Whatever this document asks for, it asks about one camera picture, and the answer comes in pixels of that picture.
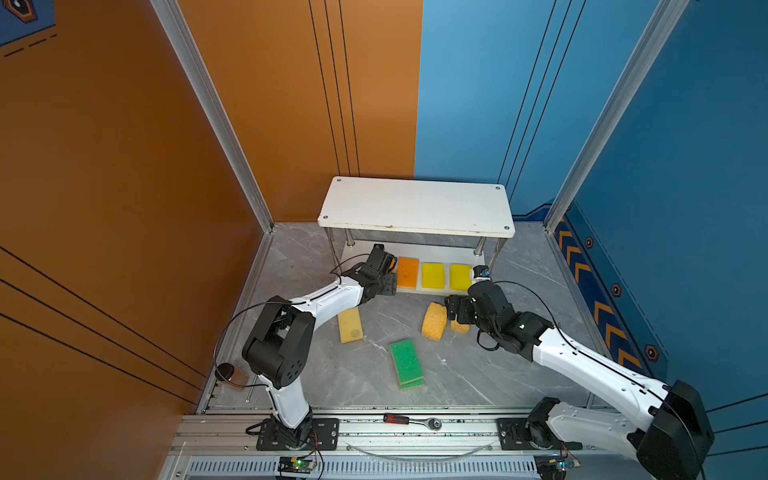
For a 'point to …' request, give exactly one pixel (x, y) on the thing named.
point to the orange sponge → (407, 272)
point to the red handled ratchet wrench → (433, 423)
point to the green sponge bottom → (420, 382)
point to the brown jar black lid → (238, 380)
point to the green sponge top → (406, 361)
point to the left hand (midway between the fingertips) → (385, 278)
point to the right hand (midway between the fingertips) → (456, 301)
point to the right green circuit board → (551, 467)
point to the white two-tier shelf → (436, 232)
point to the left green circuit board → (295, 465)
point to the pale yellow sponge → (351, 327)
